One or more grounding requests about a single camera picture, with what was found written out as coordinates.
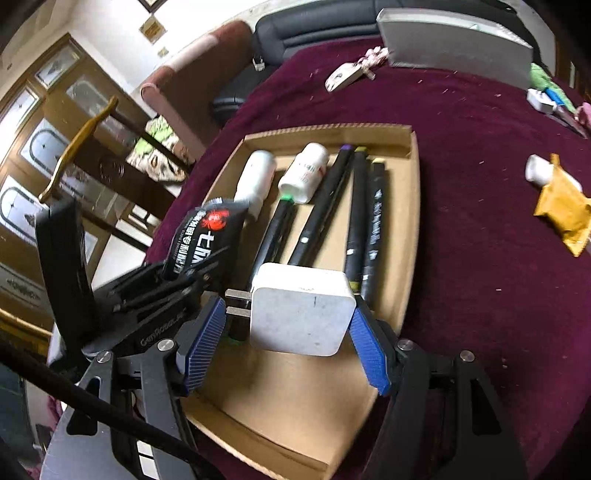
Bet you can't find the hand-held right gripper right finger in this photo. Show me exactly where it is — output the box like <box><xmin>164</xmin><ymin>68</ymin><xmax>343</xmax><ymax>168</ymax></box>
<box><xmin>348</xmin><ymin>302</ymin><xmax>532</xmax><ymax>480</ymax></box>

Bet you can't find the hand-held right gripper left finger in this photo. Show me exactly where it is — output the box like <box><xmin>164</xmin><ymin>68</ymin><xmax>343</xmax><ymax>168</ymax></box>
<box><xmin>39</xmin><ymin>295</ymin><xmax>227</xmax><ymax>480</ymax></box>

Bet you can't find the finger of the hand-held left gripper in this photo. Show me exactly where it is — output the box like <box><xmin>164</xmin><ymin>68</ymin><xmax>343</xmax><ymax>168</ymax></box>
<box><xmin>117</xmin><ymin>277</ymin><xmax>222</xmax><ymax>315</ymax></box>
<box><xmin>106</xmin><ymin>261</ymin><xmax>222</xmax><ymax>301</ymax></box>

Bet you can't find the black packet red crab print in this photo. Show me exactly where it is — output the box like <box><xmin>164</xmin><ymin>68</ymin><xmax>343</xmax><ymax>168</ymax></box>
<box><xmin>163</xmin><ymin>198</ymin><xmax>252</xmax><ymax>282</ymax></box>

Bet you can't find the white power charger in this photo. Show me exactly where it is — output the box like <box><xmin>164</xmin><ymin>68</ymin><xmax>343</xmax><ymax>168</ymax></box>
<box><xmin>225</xmin><ymin>262</ymin><xmax>357</xmax><ymax>357</ymax></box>

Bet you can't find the cardboard tray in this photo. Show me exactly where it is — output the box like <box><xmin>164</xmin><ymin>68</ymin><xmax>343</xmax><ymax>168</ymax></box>
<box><xmin>178</xmin><ymin>124</ymin><xmax>421</xmax><ymax>478</ymax></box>

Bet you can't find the black marker olive cap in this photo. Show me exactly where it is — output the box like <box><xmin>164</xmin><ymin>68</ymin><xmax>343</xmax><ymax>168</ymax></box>
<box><xmin>344</xmin><ymin>145</ymin><xmax>370</xmax><ymax>294</ymax></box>

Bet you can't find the plain white plastic bottle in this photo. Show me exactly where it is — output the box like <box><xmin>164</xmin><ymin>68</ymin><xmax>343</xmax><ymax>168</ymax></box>
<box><xmin>233</xmin><ymin>150</ymin><xmax>278</xmax><ymax>222</ymax></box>

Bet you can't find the gold foil packet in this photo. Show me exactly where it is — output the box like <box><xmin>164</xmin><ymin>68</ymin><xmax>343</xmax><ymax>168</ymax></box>
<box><xmin>533</xmin><ymin>154</ymin><xmax>591</xmax><ymax>258</ymax></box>

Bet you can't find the white nozzle tube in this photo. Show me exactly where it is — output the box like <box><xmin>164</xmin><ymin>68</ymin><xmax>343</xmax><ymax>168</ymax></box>
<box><xmin>525</xmin><ymin>154</ymin><xmax>555</xmax><ymax>185</ymax></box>

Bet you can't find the dark wooden chair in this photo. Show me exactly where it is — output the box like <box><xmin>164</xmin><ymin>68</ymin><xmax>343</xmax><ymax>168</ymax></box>
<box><xmin>39</xmin><ymin>95</ymin><xmax>195</xmax><ymax>252</ymax></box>

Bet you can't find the black marker yellow cap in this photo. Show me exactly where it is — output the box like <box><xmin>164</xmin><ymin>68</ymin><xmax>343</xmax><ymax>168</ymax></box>
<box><xmin>360</xmin><ymin>157</ymin><xmax>387</xmax><ymax>303</ymax></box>

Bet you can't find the black marker green cap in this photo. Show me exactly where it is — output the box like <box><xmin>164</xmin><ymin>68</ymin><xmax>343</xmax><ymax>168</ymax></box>
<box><xmin>226</xmin><ymin>195</ymin><xmax>297</xmax><ymax>344</ymax></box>

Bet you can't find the floral cushion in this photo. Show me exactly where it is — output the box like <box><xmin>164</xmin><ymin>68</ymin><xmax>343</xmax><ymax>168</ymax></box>
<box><xmin>126</xmin><ymin>114</ymin><xmax>190</xmax><ymax>185</ymax></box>

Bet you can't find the black marker purple cap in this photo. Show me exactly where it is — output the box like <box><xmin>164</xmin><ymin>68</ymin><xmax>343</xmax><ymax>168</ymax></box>
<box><xmin>287</xmin><ymin>144</ymin><xmax>355</xmax><ymax>268</ymax></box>

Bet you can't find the wooden glass-door cabinet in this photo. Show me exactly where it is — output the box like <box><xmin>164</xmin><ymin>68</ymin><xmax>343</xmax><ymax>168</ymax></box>
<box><xmin>0</xmin><ymin>32</ymin><xmax>153</xmax><ymax>324</ymax></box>

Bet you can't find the white bottle red label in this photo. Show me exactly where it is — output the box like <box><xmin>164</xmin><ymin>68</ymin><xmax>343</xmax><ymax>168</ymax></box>
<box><xmin>278</xmin><ymin>142</ymin><xmax>329</xmax><ymax>205</ymax></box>

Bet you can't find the brown chair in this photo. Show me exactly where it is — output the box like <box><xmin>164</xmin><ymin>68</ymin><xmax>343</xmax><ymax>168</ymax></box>
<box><xmin>140</xmin><ymin>19</ymin><xmax>259</xmax><ymax>162</ymax></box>

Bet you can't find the pink charm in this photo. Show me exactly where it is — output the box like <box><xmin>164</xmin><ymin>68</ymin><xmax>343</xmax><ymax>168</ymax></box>
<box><xmin>360</xmin><ymin>46</ymin><xmax>389</xmax><ymax>81</ymax></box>

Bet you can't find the black leather sofa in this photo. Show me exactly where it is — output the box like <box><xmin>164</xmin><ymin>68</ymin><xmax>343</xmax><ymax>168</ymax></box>
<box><xmin>210</xmin><ymin>0</ymin><xmax>462</xmax><ymax>125</ymax></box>

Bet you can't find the small white plug adapter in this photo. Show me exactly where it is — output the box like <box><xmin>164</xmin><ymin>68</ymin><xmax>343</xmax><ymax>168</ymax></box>
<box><xmin>526</xmin><ymin>89</ymin><xmax>557</xmax><ymax>115</ymax></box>

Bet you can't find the patterned flat box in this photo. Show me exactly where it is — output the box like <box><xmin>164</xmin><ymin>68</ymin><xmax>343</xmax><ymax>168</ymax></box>
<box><xmin>551</xmin><ymin>107</ymin><xmax>591</xmax><ymax>139</ymax></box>

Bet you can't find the grey shoebox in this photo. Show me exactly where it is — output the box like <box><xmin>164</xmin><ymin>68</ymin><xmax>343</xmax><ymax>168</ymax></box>
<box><xmin>376</xmin><ymin>7</ymin><xmax>535</xmax><ymax>90</ymax></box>

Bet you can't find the green cloth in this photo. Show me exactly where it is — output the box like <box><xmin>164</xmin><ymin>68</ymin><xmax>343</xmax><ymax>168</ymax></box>
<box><xmin>529</xmin><ymin>62</ymin><xmax>578</xmax><ymax>114</ymax></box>

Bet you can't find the black braided cable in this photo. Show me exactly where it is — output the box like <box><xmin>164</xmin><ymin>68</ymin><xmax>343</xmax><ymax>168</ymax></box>
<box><xmin>0</xmin><ymin>339</ymin><xmax>227</xmax><ymax>480</ymax></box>

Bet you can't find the yellow wall sign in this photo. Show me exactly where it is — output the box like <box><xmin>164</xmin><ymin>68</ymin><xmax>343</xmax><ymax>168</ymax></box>
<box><xmin>139</xmin><ymin>14</ymin><xmax>168</xmax><ymax>44</ymax></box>

